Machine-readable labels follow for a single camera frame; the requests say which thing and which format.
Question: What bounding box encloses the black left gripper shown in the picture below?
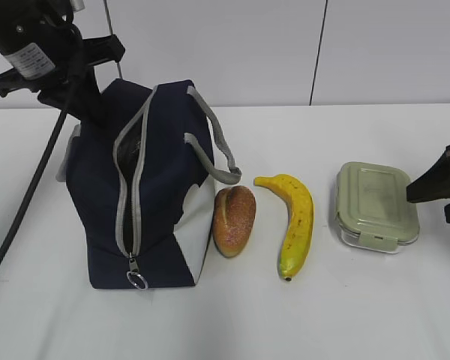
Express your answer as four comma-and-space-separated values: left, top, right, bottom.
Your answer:
0, 34, 125, 126

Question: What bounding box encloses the green lid glass container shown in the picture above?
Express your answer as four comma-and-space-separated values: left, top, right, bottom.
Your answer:
334, 162, 420, 254

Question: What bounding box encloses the navy and white lunch bag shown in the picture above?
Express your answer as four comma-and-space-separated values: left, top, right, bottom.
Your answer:
55, 77, 243, 291

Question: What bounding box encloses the yellow banana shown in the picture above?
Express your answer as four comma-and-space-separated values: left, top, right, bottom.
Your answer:
253, 174, 314, 282

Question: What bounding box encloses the brown bread roll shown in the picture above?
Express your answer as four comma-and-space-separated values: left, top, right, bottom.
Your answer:
212, 186, 257, 258

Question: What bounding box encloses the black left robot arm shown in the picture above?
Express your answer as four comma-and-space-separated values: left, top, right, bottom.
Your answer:
0, 1, 125, 124

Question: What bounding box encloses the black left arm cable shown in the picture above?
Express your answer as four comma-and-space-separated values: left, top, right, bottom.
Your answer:
0, 22, 86, 292

